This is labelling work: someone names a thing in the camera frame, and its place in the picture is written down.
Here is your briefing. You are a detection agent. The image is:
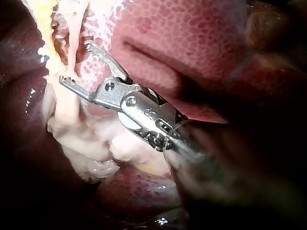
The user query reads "right arm instrument jaw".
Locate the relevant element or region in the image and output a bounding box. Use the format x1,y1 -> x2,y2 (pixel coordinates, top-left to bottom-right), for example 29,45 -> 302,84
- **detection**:
83,40 -> 128,81
59,75 -> 96,103

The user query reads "right arm instrument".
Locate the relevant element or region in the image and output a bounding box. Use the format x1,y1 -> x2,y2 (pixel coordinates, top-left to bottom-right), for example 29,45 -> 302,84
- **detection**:
93,77 -> 204,159

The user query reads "thin tube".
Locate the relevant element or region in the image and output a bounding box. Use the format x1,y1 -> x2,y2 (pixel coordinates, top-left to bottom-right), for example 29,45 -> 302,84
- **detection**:
51,69 -> 83,127
62,0 -> 91,75

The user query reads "pale fatty tissue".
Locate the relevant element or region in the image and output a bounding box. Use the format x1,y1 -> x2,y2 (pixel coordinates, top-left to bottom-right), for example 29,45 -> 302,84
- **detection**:
43,81 -> 178,184

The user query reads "dark red liver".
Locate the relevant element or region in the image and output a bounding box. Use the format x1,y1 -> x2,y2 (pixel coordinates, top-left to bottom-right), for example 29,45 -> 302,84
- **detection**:
0,0 -> 307,230

